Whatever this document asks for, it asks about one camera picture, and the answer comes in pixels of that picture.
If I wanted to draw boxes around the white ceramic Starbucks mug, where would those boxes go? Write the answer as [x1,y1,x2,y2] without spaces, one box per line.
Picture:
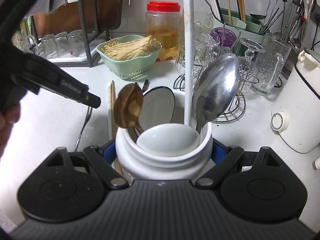
[116,123,214,180]

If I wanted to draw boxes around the metal fork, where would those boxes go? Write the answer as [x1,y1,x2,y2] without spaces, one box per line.
[74,107,93,152]

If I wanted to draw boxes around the wooden chopstick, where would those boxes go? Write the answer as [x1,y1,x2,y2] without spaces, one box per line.
[108,80,124,175]

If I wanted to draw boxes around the person's left hand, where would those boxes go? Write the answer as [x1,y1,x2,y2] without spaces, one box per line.
[0,104,21,157]

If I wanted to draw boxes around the small upturned glass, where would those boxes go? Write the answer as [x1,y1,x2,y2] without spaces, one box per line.
[41,34,57,59]
[54,31,71,57]
[68,30,85,56]

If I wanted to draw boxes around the wooden spoon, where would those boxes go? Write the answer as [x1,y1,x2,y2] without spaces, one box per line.
[114,83,144,134]

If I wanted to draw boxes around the white ceramic soup spoon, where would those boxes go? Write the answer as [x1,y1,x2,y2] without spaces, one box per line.
[137,0,199,157]

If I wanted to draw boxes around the large metal spoon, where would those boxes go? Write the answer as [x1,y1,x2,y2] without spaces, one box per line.
[192,53,240,132]

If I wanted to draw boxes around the black-rimmed white spoon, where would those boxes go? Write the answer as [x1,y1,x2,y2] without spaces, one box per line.
[139,86,175,131]

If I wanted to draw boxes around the black dish rack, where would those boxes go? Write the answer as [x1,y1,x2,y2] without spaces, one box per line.
[35,0,123,67]

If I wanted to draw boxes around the white electric pot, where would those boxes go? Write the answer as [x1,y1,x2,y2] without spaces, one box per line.
[271,49,320,153]

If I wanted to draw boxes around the stemmed crystal glass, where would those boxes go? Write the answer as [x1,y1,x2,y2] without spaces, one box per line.
[238,38,265,84]

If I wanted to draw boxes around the green plastic basket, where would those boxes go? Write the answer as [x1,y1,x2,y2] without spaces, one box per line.
[96,35,161,80]

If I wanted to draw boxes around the dried noodles bundle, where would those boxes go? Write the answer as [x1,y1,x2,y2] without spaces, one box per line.
[102,36,162,61]

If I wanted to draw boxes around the wooden cutting board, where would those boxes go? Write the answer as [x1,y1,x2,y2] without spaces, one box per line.
[32,0,124,37]

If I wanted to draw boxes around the tall textured glass mug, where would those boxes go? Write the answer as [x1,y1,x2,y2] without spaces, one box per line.
[251,34,291,96]

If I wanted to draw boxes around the green utensil drainer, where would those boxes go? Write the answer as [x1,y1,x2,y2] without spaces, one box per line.
[212,8,264,56]

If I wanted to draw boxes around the red-lidded plastic jar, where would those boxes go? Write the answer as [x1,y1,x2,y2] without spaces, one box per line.
[145,1,181,61]

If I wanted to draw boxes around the wire glass holder rack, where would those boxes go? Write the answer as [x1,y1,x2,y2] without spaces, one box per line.
[176,22,259,128]

